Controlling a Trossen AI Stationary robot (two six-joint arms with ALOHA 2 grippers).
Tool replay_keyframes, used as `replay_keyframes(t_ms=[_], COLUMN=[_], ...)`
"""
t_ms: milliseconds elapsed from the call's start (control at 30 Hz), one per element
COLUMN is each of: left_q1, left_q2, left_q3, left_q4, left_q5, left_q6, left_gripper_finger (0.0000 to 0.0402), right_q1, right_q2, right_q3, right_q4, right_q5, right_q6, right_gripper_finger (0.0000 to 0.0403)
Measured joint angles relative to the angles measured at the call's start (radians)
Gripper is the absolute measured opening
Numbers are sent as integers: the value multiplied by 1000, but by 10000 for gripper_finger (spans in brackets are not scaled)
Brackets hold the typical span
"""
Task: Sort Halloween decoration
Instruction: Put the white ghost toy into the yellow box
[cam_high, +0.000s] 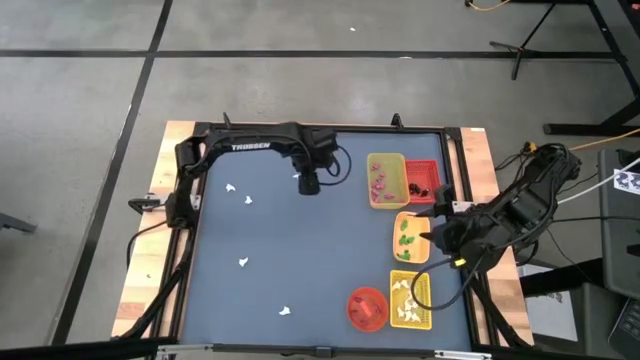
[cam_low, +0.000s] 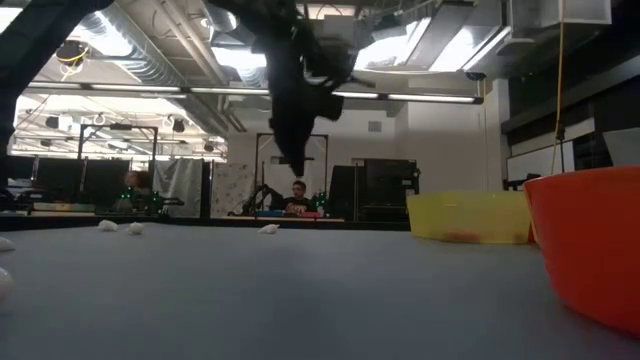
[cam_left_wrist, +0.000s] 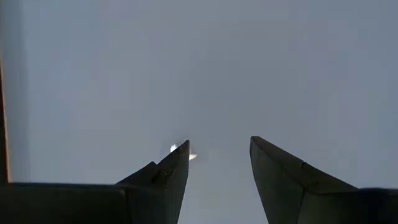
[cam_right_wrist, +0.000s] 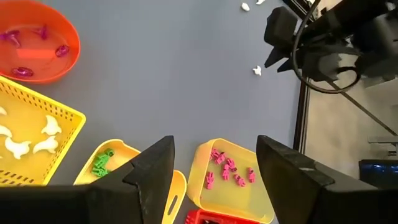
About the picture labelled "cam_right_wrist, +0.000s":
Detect red slotted basket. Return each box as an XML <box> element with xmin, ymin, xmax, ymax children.
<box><xmin>185</xmin><ymin>209</ymin><xmax>261</xmax><ymax>224</ymax></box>

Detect blue bin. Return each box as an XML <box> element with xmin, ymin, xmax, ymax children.
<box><xmin>359</xmin><ymin>159</ymin><xmax>398</xmax><ymax>187</ymax></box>

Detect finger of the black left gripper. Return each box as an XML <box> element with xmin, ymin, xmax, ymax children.
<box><xmin>264</xmin><ymin>46</ymin><xmax>282</xmax><ymax>68</ymax></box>
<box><xmin>277</xmin><ymin>57</ymin><xmax>301</xmax><ymax>73</ymax></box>

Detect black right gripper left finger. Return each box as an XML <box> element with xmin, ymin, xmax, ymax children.
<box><xmin>0</xmin><ymin>135</ymin><xmax>175</xmax><ymax>224</ymax></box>

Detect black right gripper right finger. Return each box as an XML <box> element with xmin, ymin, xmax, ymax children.
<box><xmin>256</xmin><ymin>134</ymin><xmax>398</xmax><ymax>224</ymax></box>

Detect translucent yellow plastic bin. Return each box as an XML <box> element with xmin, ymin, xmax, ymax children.
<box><xmin>186</xmin><ymin>138</ymin><xmax>275</xmax><ymax>224</ymax></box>

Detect yellow slotted basket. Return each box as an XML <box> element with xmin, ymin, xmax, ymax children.
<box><xmin>0</xmin><ymin>76</ymin><xmax>87</xmax><ymax>187</ymax></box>

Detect peach solid plastic bin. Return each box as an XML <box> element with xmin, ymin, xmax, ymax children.
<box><xmin>73</xmin><ymin>139</ymin><xmax>187</xmax><ymax>224</ymax></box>

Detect black looped wrist cable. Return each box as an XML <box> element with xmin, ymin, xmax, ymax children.
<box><xmin>291</xmin><ymin>0</ymin><xmax>362</xmax><ymax>95</ymax></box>

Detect orange round bowl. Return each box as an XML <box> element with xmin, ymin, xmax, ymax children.
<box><xmin>0</xmin><ymin>0</ymin><xmax>81</xmax><ymax>84</ymax></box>

